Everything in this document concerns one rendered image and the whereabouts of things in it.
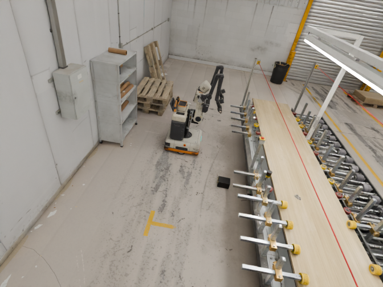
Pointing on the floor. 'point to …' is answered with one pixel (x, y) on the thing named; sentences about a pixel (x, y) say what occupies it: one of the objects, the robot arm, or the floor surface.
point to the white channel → (354, 50)
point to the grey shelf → (105, 99)
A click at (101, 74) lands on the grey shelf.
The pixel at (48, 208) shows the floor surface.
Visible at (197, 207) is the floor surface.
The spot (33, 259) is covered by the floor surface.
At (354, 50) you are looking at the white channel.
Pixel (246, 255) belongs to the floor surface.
